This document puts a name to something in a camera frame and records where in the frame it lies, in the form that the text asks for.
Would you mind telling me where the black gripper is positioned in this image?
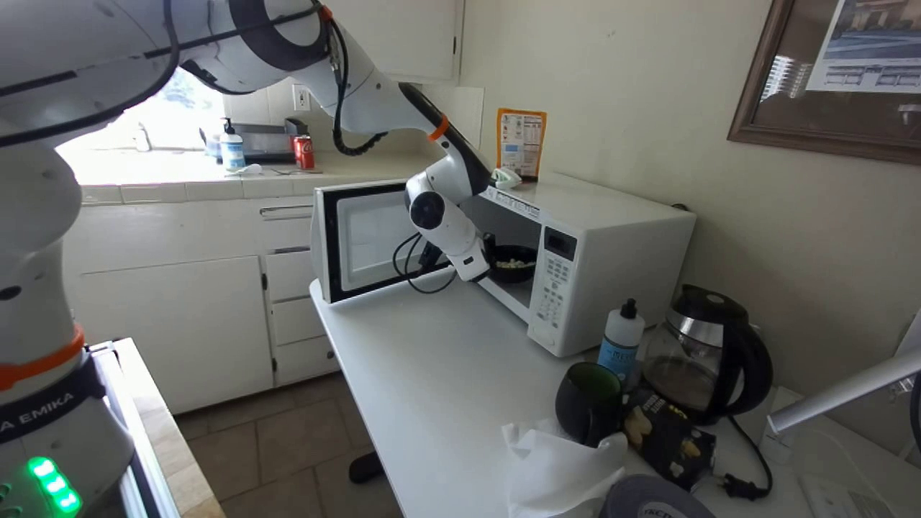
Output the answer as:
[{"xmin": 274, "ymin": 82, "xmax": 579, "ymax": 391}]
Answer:
[{"xmin": 481, "ymin": 239, "xmax": 511, "ymax": 283}]

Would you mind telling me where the white microwave oven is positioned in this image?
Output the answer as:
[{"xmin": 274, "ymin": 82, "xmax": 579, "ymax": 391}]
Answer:
[{"xmin": 314, "ymin": 170, "xmax": 698, "ymax": 360}]

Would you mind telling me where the white microwave door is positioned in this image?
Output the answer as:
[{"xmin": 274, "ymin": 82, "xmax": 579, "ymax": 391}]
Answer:
[{"xmin": 314, "ymin": 175, "xmax": 465, "ymax": 309}]

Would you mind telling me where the small white object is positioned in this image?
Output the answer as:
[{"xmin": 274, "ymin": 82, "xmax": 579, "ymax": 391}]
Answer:
[{"xmin": 488, "ymin": 165, "xmax": 527, "ymax": 194}]

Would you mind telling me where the orange framed card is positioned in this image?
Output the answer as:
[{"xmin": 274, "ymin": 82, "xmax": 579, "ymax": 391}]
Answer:
[{"xmin": 492, "ymin": 108, "xmax": 553, "ymax": 186}]

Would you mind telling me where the blue bottle with white cap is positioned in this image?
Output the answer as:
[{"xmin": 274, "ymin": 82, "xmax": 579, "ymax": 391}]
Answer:
[{"xmin": 595, "ymin": 298, "xmax": 648, "ymax": 391}]

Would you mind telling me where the dark green cup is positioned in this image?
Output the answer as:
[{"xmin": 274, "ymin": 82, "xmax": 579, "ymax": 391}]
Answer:
[{"xmin": 553, "ymin": 360, "xmax": 626, "ymax": 449}]

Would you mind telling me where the red can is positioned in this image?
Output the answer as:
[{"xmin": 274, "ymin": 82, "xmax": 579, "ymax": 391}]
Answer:
[{"xmin": 291, "ymin": 134, "xmax": 320, "ymax": 175}]

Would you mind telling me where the white paper towel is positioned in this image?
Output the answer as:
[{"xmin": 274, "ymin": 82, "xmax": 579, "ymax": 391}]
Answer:
[{"xmin": 501, "ymin": 420, "xmax": 632, "ymax": 518}]

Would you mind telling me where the black glass electric kettle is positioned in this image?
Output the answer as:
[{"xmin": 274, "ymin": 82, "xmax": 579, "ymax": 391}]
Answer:
[{"xmin": 638, "ymin": 283, "xmax": 777, "ymax": 430}]

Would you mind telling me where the black table foot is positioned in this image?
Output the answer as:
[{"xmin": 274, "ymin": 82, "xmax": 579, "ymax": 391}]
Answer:
[{"xmin": 344, "ymin": 449, "xmax": 384, "ymax": 489}]

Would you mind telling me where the black silver toaster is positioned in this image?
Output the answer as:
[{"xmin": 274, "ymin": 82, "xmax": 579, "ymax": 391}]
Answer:
[{"xmin": 226, "ymin": 117, "xmax": 314, "ymax": 167}]

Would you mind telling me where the black snack box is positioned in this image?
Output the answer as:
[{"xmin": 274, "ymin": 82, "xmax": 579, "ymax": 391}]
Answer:
[{"xmin": 622, "ymin": 386, "xmax": 718, "ymax": 493}]

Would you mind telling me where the small blue white bottle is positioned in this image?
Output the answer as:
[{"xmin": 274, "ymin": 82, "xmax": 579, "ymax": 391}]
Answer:
[{"xmin": 216, "ymin": 118, "xmax": 251, "ymax": 175}]

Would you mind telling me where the grey tape roll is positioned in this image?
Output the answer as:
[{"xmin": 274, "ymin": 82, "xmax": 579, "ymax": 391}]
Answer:
[{"xmin": 595, "ymin": 472, "xmax": 718, "ymax": 518}]

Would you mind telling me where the white kitchen base cabinet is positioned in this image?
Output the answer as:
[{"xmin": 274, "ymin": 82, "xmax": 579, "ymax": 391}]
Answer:
[{"xmin": 58, "ymin": 191, "xmax": 344, "ymax": 419}]

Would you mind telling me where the white metal bar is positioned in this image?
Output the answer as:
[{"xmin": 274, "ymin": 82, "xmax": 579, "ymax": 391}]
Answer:
[{"xmin": 766, "ymin": 345, "xmax": 921, "ymax": 434}]

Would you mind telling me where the bright window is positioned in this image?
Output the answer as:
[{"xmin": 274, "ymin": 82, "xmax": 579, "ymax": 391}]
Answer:
[{"xmin": 55, "ymin": 68, "xmax": 223, "ymax": 158}]

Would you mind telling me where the beige robot stand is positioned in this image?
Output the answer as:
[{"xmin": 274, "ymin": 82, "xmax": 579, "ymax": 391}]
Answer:
[{"xmin": 89, "ymin": 335, "xmax": 230, "ymax": 518}]

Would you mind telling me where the wood framed picture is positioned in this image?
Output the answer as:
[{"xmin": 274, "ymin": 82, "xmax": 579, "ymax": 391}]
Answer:
[{"xmin": 724, "ymin": 0, "xmax": 921, "ymax": 167}]

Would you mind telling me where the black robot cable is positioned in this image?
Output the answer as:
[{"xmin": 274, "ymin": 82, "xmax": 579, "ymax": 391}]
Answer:
[{"xmin": 324, "ymin": 13, "xmax": 459, "ymax": 298}]

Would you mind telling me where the white wall cabinet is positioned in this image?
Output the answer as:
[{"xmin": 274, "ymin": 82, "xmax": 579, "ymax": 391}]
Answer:
[{"xmin": 343, "ymin": 0, "xmax": 468, "ymax": 88}]

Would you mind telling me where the black kettle power cable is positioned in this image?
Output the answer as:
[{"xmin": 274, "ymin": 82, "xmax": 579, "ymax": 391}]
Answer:
[{"xmin": 708, "ymin": 413, "xmax": 777, "ymax": 505}]

